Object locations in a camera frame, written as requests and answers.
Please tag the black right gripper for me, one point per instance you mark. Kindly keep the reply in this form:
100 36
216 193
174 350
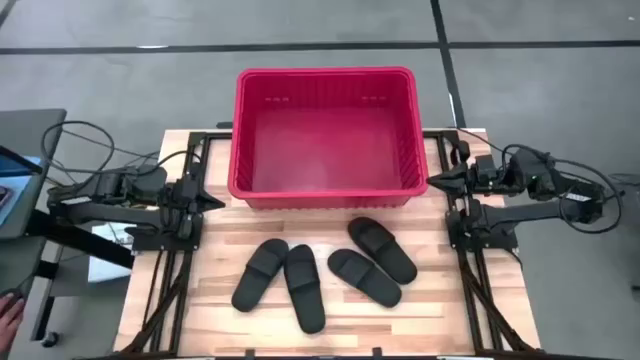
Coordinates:
484 176

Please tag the black metal frame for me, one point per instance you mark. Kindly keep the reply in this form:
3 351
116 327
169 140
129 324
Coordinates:
220 134
434 133

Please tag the black caster wheel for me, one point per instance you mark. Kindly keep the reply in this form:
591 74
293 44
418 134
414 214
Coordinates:
50 340

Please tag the grey desk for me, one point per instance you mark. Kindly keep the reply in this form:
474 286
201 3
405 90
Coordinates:
30 130

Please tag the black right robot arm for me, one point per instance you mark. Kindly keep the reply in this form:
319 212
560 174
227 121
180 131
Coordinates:
525 212

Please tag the black slide sandal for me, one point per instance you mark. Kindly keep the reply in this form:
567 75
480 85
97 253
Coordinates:
364 277
304 287
260 274
382 249

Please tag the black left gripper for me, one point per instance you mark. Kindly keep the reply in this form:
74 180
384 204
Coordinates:
186 195

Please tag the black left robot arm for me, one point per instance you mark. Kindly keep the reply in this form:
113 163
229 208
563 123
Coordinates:
100 212

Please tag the person's hand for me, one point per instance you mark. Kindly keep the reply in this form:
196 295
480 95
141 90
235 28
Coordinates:
9 322

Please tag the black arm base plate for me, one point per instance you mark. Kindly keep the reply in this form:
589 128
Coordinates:
150 242
500 240

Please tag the black table edge bracket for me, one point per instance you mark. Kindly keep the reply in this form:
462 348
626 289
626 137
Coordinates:
377 352

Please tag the blue-screened laptop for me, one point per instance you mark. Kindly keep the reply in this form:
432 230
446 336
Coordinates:
17 185

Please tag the red plastic bin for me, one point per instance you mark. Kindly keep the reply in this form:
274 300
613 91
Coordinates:
325 150

